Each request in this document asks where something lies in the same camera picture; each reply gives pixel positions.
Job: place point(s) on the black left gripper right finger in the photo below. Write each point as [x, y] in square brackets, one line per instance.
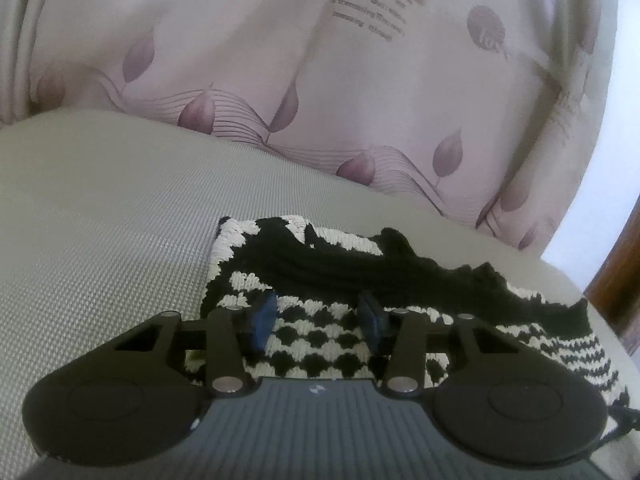
[485, 392]

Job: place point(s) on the pink floral quilt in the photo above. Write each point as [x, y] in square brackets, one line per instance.
[485, 111]

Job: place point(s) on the black white knitted garment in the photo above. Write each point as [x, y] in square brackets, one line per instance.
[318, 275]

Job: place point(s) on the brown wooden bed frame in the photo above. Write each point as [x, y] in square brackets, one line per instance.
[614, 291]

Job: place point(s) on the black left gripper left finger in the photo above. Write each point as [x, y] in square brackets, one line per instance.
[141, 393]

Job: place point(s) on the beige mesh bed mat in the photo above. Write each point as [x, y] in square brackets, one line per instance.
[108, 220]

